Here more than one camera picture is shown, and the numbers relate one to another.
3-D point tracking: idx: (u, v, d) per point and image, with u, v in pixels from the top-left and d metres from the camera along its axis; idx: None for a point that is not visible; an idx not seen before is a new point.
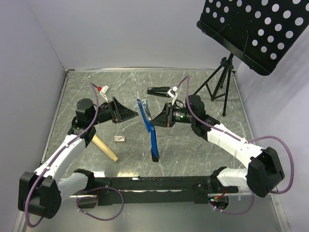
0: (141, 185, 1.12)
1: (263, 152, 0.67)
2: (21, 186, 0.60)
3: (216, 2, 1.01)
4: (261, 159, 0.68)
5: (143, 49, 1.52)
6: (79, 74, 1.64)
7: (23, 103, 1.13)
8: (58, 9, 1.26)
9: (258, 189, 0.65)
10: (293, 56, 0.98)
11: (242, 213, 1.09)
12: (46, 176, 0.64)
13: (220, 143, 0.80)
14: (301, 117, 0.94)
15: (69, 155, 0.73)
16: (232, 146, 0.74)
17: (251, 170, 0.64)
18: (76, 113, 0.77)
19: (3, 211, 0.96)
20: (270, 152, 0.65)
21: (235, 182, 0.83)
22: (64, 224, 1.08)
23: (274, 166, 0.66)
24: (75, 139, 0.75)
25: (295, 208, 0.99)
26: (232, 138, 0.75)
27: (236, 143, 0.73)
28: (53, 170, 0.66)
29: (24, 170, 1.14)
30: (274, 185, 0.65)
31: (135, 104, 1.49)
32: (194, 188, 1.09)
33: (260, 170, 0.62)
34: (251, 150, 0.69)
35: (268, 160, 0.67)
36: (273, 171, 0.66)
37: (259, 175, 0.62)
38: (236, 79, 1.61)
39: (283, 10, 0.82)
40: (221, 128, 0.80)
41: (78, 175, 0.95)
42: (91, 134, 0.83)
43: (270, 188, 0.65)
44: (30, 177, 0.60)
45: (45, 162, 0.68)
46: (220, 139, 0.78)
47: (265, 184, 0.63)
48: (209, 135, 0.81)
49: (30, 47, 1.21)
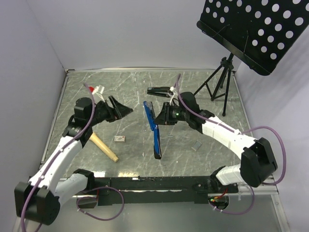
0: (141, 185, 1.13)
1: (256, 143, 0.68)
2: (17, 197, 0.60)
3: (216, 2, 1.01)
4: (254, 150, 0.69)
5: (143, 49, 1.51)
6: (79, 74, 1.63)
7: (23, 103, 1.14)
8: (58, 9, 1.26)
9: (251, 179, 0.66)
10: (293, 56, 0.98)
11: (242, 213, 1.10)
12: (41, 185, 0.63)
13: (214, 135, 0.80)
14: (301, 117, 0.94)
15: (65, 160, 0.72)
16: (226, 137, 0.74)
17: (244, 160, 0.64)
18: (74, 111, 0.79)
19: (3, 211, 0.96)
20: (262, 143, 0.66)
21: (233, 180, 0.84)
22: (64, 224, 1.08)
23: (266, 156, 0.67)
24: (70, 142, 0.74)
25: (295, 208, 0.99)
26: (226, 130, 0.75)
27: (230, 135, 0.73)
28: (48, 179, 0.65)
29: (24, 170, 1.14)
30: (267, 175, 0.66)
31: (135, 104, 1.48)
32: (194, 188, 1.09)
33: (253, 159, 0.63)
34: (244, 141, 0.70)
35: (261, 152, 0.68)
36: (266, 162, 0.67)
37: (252, 165, 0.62)
38: (236, 79, 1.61)
39: (283, 10, 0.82)
40: (216, 120, 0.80)
41: (77, 176, 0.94)
42: (87, 134, 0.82)
43: (263, 179, 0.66)
44: (24, 188, 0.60)
45: (40, 170, 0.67)
46: (214, 131, 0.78)
47: (258, 174, 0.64)
48: (204, 127, 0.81)
49: (30, 47, 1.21)
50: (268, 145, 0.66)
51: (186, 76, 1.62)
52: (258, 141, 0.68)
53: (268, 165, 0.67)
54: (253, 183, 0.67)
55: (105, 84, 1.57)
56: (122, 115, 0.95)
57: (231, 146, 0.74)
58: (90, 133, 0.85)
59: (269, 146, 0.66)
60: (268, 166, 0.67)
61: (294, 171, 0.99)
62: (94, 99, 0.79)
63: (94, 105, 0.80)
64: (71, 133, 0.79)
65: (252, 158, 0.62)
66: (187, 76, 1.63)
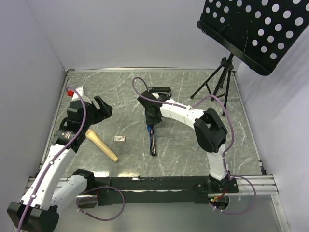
0: (141, 185, 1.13)
1: (204, 113, 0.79)
2: (12, 216, 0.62)
3: (216, 3, 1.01)
4: (205, 120, 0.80)
5: (144, 49, 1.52)
6: (79, 74, 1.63)
7: (23, 103, 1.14)
8: (58, 9, 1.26)
9: (207, 145, 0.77)
10: (293, 56, 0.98)
11: (246, 212, 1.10)
12: (33, 205, 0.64)
13: (171, 115, 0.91)
14: (301, 117, 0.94)
15: (58, 171, 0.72)
16: (180, 114, 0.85)
17: (196, 129, 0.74)
18: (67, 112, 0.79)
19: (3, 211, 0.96)
20: (208, 112, 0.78)
21: (222, 165, 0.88)
22: (64, 224, 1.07)
23: (215, 123, 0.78)
24: (60, 153, 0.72)
25: (295, 208, 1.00)
26: (180, 108, 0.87)
27: (184, 110, 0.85)
28: (39, 196, 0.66)
29: (25, 170, 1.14)
30: (219, 140, 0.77)
31: (135, 104, 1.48)
32: (194, 189, 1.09)
33: (203, 126, 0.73)
34: (195, 113, 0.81)
35: (211, 120, 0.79)
36: (217, 128, 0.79)
37: (202, 131, 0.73)
38: (236, 79, 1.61)
39: (283, 10, 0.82)
40: (170, 101, 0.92)
41: (77, 179, 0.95)
42: (79, 139, 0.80)
43: (217, 143, 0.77)
44: (17, 209, 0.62)
45: (32, 187, 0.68)
46: (170, 111, 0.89)
47: (211, 139, 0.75)
48: (161, 109, 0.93)
49: (30, 47, 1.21)
50: (213, 111, 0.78)
51: (186, 76, 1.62)
52: (205, 111, 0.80)
53: (219, 131, 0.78)
54: (210, 150, 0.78)
55: (105, 84, 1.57)
56: (110, 113, 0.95)
57: (186, 121, 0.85)
58: (82, 137, 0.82)
59: (214, 112, 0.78)
60: (219, 131, 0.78)
61: (294, 171, 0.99)
62: (83, 104, 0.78)
63: (84, 108, 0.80)
64: (61, 139, 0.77)
65: (201, 125, 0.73)
66: (187, 76, 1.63)
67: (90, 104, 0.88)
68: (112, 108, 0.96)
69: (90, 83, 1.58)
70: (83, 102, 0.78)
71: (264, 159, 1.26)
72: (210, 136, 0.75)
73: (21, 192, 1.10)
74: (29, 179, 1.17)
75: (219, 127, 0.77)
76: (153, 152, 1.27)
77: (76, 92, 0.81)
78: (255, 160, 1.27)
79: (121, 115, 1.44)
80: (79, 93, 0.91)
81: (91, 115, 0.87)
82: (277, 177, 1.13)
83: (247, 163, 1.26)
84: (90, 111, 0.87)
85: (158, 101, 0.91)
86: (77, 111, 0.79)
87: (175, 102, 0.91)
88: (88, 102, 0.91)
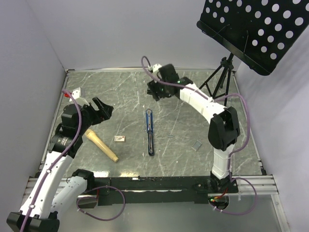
0: (141, 185, 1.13)
1: (225, 110, 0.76)
2: (12, 226, 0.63)
3: (216, 2, 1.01)
4: (223, 117, 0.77)
5: (144, 49, 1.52)
6: (79, 74, 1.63)
7: (23, 103, 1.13)
8: (58, 8, 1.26)
9: (216, 142, 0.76)
10: (293, 56, 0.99)
11: (250, 211, 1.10)
12: (32, 215, 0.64)
13: (190, 101, 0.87)
14: (301, 118, 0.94)
15: (55, 180, 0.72)
16: (200, 104, 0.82)
17: (212, 123, 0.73)
18: (61, 118, 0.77)
19: (3, 210, 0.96)
20: (229, 111, 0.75)
21: (226, 165, 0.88)
22: (64, 224, 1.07)
23: (231, 123, 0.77)
24: (57, 162, 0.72)
25: (295, 209, 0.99)
26: (201, 96, 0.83)
27: (204, 102, 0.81)
28: (38, 206, 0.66)
29: (24, 170, 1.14)
30: (230, 139, 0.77)
31: (135, 104, 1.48)
32: (193, 188, 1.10)
33: (219, 123, 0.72)
34: (215, 108, 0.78)
35: (228, 119, 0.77)
36: (231, 128, 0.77)
37: (217, 127, 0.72)
38: (236, 79, 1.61)
39: (282, 10, 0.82)
40: (193, 87, 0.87)
41: (77, 180, 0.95)
42: (76, 144, 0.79)
43: (226, 142, 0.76)
44: (16, 220, 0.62)
45: (30, 196, 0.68)
46: (190, 98, 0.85)
47: (222, 137, 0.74)
48: (181, 93, 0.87)
49: (30, 46, 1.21)
50: (234, 112, 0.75)
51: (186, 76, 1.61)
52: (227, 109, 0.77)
53: (232, 131, 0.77)
54: (218, 147, 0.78)
55: (105, 84, 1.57)
56: (109, 114, 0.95)
57: (203, 112, 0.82)
58: (79, 142, 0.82)
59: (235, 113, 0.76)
60: (232, 132, 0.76)
61: (294, 171, 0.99)
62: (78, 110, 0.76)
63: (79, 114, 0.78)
64: (57, 146, 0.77)
65: (217, 122, 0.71)
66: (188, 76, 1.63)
67: (86, 106, 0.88)
68: (112, 108, 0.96)
69: (90, 83, 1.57)
70: (77, 107, 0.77)
71: (264, 159, 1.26)
72: (222, 134, 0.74)
73: (21, 191, 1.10)
74: (29, 179, 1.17)
75: (234, 127, 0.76)
76: (151, 151, 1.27)
77: (71, 96, 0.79)
78: (255, 160, 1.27)
79: (121, 115, 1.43)
80: (76, 94, 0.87)
81: (87, 117, 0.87)
82: (277, 177, 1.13)
83: (247, 163, 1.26)
84: (86, 114, 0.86)
85: (180, 85, 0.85)
86: (72, 117, 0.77)
87: (197, 89, 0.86)
88: (84, 104, 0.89)
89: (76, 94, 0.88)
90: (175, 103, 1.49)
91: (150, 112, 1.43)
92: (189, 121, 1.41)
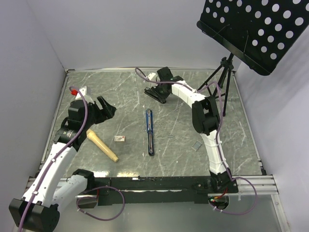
0: (141, 185, 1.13)
1: (205, 99, 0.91)
2: (13, 212, 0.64)
3: (216, 2, 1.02)
4: (204, 105, 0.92)
5: (144, 49, 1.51)
6: (79, 74, 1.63)
7: (23, 103, 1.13)
8: (58, 8, 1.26)
9: (199, 127, 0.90)
10: (293, 56, 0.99)
11: (250, 211, 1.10)
12: (35, 201, 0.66)
13: (179, 93, 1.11)
14: (301, 117, 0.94)
15: (59, 169, 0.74)
16: (185, 94, 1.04)
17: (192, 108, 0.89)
18: (68, 111, 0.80)
19: (3, 210, 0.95)
20: (209, 100, 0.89)
21: (217, 154, 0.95)
22: (64, 224, 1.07)
23: (212, 110, 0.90)
24: (62, 151, 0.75)
25: (295, 208, 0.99)
26: (187, 89, 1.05)
27: (189, 92, 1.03)
28: (41, 193, 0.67)
29: (24, 170, 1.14)
30: (211, 124, 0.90)
31: (135, 104, 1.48)
32: (193, 188, 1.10)
33: (199, 108, 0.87)
34: (197, 96, 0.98)
35: (209, 107, 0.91)
36: (211, 115, 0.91)
37: (197, 112, 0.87)
38: (236, 79, 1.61)
39: (283, 10, 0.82)
40: (181, 82, 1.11)
41: (77, 178, 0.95)
42: (80, 138, 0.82)
43: (207, 127, 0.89)
44: (19, 206, 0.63)
45: (34, 184, 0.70)
46: (179, 90, 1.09)
47: (202, 121, 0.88)
48: (173, 87, 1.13)
49: (30, 46, 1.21)
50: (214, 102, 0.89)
51: (186, 76, 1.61)
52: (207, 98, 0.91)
53: (212, 117, 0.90)
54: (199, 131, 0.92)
55: (105, 84, 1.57)
56: (112, 114, 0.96)
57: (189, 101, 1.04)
58: (83, 137, 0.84)
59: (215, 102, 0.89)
60: (212, 117, 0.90)
61: (294, 170, 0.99)
62: (85, 104, 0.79)
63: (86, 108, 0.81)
64: (63, 138, 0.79)
65: (197, 108, 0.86)
66: (187, 76, 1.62)
67: (91, 104, 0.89)
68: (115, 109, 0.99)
69: (90, 83, 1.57)
70: (85, 102, 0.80)
71: (263, 159, 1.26)
72: (202, 118, 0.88)
73: (21, 192, 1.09)
74: (29, 179, 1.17)
75: (213, 114, 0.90)
76: (150, 151, 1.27)
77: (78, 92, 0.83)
78: (255, 160, 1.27)
79: (121, 115, 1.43)
80: (82, 92, 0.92)
81: (91, 114, 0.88)
82: (277, 177, 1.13)
83: (247, 163, 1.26)
84: (91, 111, 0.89)
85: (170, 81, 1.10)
86: (78, 110, 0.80)
87: (185, 83, 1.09)
88: (90, 102, 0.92)
89: (82, 92, 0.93)
90: (175, 103, 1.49)
91: (151, 113, 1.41)
92: (189, 121, 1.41)
